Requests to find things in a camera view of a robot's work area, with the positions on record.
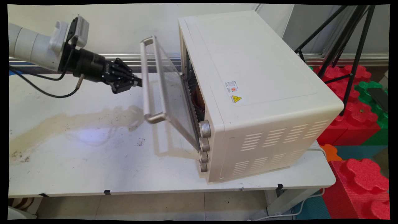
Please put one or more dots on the aluminium wall rail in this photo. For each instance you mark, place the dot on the aluminium wall rail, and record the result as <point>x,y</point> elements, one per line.
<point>130,57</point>

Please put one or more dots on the yellow warning triangle sticker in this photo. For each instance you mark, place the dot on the yellow warning triangle sticker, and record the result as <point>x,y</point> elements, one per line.
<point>236,99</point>

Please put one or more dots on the white label sticker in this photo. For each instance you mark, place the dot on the white label sticker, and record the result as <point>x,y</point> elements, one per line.
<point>231,86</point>

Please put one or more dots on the orange foam piece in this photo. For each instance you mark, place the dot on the orange foam piece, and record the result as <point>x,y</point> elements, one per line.
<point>330,152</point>

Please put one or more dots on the teal foam floor mat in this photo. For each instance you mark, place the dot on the teal foam floor mat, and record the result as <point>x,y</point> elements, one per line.
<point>314,208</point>

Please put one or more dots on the red bowl inside oven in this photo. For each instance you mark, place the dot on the red bowl inside oven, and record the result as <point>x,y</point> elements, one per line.
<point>199,101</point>

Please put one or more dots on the black tape strip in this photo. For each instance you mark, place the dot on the black tape strip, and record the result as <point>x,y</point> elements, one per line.
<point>43,195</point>
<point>107,192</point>
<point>279,187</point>

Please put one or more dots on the green foam block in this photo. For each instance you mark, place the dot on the green foam block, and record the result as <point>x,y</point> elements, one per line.
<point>377,124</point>

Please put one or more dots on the large silver oven knob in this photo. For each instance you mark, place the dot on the large silver oven knob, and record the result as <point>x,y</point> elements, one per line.
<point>205,128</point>

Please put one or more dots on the red foam block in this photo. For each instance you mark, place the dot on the red foam block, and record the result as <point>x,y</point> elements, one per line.
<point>351,124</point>
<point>360,186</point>

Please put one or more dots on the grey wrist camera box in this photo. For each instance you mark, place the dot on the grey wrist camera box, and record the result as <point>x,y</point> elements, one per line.
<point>80,31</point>

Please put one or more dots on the black flat foam piece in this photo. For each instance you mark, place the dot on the black flat foam piece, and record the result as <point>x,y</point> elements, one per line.
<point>379,98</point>

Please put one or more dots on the cream toaster oven body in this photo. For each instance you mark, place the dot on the cream toaster oven body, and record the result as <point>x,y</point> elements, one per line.
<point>264,93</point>

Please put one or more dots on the white table leg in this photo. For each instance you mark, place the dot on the white table leg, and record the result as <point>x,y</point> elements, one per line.
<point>289,200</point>

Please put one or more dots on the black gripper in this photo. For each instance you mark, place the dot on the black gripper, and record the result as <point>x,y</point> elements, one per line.
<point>90,67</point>

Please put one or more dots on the black tripod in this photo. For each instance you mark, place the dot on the black tripod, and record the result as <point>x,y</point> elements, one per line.
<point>357,53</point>

